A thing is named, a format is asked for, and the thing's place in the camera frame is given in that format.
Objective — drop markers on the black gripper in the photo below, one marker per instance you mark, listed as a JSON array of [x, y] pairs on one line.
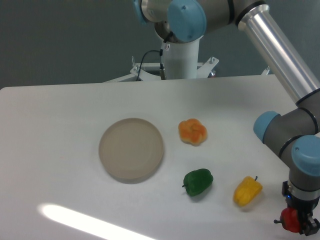
[[304, 202]]

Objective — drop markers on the red bell pepper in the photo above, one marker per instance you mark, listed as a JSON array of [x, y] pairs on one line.
[[289, 220]]

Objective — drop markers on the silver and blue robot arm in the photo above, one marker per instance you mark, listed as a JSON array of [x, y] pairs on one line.
[[293, 137]]

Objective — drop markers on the yellow bell pepper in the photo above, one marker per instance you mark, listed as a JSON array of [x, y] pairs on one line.
[[246, 191]]

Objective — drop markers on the green bell pepper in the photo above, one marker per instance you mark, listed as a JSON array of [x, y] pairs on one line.
[[197, 181]]

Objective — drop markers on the beige round plate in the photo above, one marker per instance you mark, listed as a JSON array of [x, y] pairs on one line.
[[131, 150]]

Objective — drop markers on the orange knotted bread roll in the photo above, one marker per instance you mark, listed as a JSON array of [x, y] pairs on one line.
[[192, 131]]

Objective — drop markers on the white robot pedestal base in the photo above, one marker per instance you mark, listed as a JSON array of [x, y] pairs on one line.
[[173, 61]]

